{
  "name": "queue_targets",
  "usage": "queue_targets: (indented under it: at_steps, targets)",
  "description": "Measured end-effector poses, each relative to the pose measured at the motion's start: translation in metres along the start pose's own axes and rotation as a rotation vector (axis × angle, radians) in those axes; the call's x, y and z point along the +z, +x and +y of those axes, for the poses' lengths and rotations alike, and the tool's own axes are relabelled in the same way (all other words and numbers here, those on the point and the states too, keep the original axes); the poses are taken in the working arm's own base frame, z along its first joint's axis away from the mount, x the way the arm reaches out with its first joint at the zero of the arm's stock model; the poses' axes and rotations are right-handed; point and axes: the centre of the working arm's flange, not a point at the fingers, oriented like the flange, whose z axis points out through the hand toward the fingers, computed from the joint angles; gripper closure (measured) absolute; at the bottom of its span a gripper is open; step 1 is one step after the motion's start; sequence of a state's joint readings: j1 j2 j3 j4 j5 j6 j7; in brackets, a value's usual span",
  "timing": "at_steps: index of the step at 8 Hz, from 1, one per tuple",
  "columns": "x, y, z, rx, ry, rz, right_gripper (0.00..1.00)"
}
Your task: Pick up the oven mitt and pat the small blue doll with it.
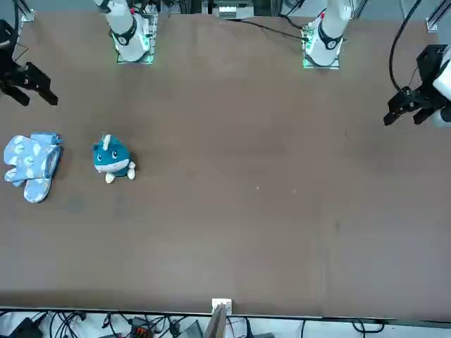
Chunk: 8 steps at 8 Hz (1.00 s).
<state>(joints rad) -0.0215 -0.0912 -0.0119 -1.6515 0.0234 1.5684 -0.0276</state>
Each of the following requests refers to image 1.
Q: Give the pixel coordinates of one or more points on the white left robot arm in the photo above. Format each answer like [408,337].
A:
[329,24]

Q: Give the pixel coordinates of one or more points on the orange black usb hub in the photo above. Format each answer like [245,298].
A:
[141,331]

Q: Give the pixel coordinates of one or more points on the aluminium camera post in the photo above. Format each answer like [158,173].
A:
[216,324]

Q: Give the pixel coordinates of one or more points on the blue patterned oven mitt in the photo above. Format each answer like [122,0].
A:
[21,149]
[35,192]

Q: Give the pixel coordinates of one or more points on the small blue plush doll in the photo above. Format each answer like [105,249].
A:
[112,158]

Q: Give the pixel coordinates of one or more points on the grey power strip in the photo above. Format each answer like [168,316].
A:
[227,12]

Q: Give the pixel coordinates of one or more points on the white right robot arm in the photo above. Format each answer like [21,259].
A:
[123,21]

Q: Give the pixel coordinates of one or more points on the aluminium frame profile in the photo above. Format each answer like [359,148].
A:
[432,23]
[28,14]

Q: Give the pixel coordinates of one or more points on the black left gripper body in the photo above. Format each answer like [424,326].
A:
[428,67]

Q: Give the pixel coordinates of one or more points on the large black power adapter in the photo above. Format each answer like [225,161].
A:
[24,329]

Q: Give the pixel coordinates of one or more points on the flat black power adapter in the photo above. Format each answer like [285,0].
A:
[260,334]

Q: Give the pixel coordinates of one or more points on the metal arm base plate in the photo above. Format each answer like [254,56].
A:
[305,63]
[149,42]

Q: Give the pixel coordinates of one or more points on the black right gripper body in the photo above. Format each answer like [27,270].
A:
[7,67]

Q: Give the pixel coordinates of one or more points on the ribbed power adapter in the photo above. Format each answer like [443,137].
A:
[190,331]

